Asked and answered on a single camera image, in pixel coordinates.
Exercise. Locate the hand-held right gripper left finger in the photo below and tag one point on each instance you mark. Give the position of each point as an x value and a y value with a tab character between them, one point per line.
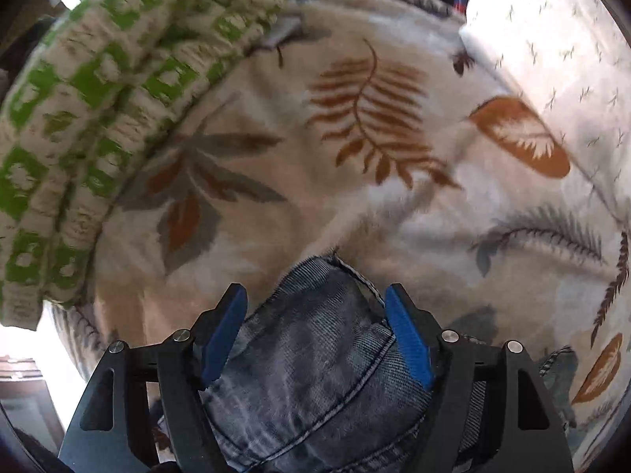
224	335

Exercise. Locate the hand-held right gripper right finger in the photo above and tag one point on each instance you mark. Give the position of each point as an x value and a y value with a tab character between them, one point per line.
409	340

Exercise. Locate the blue denim pants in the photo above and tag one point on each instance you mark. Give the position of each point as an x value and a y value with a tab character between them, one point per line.
315	379

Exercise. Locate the leaf print fleece blanket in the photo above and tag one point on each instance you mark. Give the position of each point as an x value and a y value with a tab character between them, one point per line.
296	182

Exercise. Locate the wooden furniture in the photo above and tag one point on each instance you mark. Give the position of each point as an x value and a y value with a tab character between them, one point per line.
24	394

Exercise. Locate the green patterned knit blanket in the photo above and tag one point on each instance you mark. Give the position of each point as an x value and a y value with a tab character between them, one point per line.
98	108

